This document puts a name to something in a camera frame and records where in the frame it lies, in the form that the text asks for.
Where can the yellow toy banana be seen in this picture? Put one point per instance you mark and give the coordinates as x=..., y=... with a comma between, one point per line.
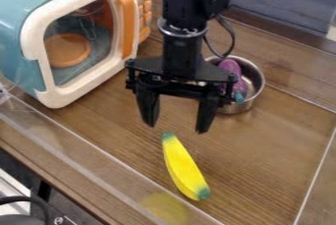
x=182, y=169

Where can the blue toy microwave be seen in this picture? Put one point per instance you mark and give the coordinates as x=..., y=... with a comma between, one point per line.
x=113, y=24

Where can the orange microwave turntable plate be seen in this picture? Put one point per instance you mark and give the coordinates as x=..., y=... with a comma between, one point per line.
x=66, y=49

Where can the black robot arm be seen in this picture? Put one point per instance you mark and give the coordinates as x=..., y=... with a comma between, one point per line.
x=192, y=14

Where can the clear acrylic barrier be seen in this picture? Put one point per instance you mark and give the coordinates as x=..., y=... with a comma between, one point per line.
x=106, y=187

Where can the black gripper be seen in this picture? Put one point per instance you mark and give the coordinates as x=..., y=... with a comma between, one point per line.
x=178, y=73

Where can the purple toy eggplant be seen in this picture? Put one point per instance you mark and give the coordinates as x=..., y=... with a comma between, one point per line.
x=238, y=91

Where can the silver pot with wire handle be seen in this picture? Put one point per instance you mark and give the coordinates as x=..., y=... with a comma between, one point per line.
x=253, y=79

